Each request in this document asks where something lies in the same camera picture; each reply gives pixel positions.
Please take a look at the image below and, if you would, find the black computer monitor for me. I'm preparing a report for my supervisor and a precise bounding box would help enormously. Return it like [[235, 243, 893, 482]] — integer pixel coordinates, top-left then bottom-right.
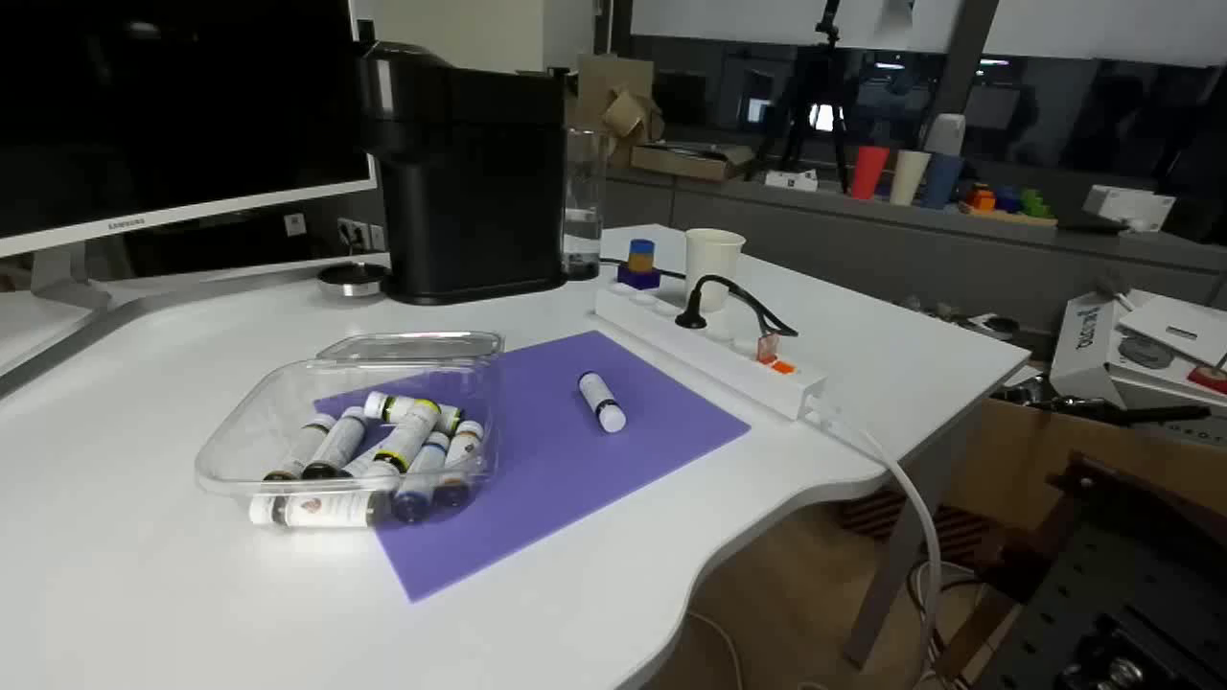
[[0, 0, 383, 312]]

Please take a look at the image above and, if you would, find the beige cup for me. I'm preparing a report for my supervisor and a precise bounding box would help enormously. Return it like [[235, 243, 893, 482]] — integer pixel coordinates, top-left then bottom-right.
[[887, 144, 934, 212]]

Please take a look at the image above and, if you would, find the red cup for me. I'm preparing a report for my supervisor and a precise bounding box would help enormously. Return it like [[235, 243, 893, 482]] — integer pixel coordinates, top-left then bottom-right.
[[845, 143, 897, 207]]

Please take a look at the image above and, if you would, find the brown cardboard box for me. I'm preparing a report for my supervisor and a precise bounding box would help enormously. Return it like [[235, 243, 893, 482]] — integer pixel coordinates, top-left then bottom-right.
[[571, 51, 759, 189]]

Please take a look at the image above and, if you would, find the black coffee machine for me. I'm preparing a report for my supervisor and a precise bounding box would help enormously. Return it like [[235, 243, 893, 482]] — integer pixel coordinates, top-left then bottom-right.
[[356, 43, 574, 308]]

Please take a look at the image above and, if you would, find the white power strip cable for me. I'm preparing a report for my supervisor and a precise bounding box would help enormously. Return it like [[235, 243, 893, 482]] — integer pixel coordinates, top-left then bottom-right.
[[813, 401, 952, 656]]

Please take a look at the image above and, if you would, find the blue cup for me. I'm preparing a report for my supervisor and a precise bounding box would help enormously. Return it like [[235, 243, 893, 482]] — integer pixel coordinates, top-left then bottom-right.
[[916, 151, 965, 213]]

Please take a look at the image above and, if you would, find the clear water tank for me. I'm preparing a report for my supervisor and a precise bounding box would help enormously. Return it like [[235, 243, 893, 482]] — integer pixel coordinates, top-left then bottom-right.
[[558, 123, 611, 280]]

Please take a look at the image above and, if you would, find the grey cup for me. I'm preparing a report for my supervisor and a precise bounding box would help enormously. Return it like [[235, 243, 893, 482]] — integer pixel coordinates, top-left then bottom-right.
[[919, 107, 973, 161]]

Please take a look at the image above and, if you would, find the long white tube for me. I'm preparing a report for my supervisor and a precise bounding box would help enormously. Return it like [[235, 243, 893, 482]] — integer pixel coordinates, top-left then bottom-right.
[[354, 401, 464, 500]]

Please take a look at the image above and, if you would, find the white printed cardboard box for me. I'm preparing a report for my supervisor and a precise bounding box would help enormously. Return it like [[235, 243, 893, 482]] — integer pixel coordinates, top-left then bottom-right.
[[1047, 282, 1227, 413]]

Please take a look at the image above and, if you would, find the white tube with yellow band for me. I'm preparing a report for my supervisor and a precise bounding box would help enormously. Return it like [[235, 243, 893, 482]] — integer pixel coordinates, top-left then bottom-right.
[[362, 387, 446, 433]]

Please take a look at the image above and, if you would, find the black plug with cable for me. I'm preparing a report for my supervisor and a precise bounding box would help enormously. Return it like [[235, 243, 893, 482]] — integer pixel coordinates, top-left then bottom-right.
[[670, 270, 805, 346]]

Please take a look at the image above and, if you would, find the white tube with dark cap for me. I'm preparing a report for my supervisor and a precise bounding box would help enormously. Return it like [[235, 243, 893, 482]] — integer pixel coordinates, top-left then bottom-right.
[[387, 426, 461, 524], [429, 413, 492, 515]]

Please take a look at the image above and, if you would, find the small white box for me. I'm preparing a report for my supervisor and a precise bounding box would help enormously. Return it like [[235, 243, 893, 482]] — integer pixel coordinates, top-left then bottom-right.
[[1081, 181, 1181, 238]]

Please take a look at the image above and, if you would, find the round black metal tray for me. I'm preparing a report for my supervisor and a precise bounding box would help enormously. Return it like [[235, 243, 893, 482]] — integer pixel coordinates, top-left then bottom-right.
[[313, 258, 387, 303]]

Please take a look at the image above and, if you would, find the white paper cup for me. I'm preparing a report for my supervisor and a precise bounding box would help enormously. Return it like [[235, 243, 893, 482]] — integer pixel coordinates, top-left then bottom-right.
[[684, 225, 751, 308]]

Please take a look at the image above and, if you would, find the clear plastic bowl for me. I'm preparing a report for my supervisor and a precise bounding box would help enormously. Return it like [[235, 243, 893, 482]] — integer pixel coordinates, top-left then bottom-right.
[[190, 350, 507, 510]]

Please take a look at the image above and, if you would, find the purple paper mat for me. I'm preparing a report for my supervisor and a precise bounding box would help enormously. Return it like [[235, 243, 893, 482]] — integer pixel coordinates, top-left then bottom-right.
[[309, 328, 757, 607]]

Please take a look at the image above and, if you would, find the blue and orange block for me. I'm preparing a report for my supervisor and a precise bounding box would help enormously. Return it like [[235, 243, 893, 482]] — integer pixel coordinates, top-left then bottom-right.
[[617, 233, 667, 294]]

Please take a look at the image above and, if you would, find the white tube with black cap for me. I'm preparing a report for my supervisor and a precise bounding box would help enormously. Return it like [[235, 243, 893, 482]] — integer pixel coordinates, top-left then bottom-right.
[[300, 401, 376, 482], [262, 406, 340, 486]]

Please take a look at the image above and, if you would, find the black tripod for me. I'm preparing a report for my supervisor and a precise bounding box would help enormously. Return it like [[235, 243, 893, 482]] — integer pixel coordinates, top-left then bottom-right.
[[762, 0, 860, 175]]

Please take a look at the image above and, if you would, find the white tube with red print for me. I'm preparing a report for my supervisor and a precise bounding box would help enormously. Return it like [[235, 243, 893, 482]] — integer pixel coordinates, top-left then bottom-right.
[[243, 486, 395, 532]]

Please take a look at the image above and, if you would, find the white power strip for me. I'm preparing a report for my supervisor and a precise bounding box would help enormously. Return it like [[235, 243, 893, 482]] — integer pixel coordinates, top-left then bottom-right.
[[589, 275, 833, 426]]

